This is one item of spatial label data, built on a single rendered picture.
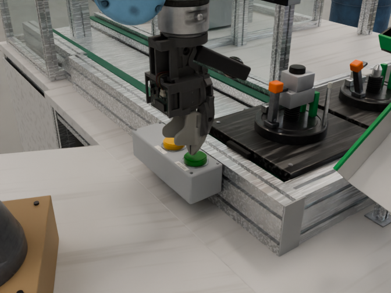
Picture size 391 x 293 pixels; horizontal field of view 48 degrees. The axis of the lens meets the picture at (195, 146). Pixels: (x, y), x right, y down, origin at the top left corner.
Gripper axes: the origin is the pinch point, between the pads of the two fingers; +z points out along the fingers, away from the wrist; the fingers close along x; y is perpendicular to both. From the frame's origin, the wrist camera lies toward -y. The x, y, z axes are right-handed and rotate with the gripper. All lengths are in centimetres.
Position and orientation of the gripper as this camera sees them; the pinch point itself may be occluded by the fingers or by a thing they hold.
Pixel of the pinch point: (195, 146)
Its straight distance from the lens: 76.2
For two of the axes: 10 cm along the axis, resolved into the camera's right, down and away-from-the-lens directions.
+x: 5.7, 4.0, -7.2
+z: 0.0, 8.8, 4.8
